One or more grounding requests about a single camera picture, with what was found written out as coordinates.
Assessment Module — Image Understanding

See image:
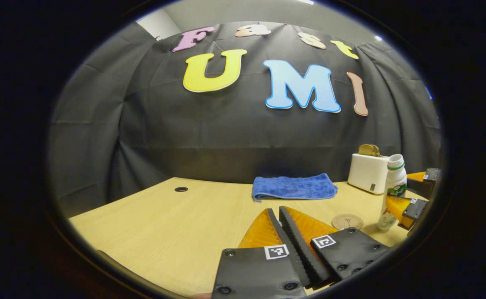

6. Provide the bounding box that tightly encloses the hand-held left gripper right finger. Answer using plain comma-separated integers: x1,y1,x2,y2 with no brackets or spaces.
279,206,392,291

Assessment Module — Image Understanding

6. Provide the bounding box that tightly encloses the round wooden coaster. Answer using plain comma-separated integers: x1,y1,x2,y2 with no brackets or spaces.
331,214,364,230

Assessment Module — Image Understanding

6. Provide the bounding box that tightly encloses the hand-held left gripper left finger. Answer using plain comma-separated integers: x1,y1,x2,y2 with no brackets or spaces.
211,208,312,299

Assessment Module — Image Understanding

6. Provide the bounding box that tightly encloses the brown bread slice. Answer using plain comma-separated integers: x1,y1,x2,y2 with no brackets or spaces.
358,144,381,157

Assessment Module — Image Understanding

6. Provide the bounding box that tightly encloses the blue towel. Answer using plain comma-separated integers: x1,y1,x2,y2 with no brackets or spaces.
252,173,339,203

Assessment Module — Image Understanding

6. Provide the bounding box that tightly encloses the white toaster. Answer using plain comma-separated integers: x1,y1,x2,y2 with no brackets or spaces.
347,153,391,195

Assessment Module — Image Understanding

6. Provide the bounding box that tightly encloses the white water bottle green label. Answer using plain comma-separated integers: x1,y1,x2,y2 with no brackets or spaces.
377,154,408,232

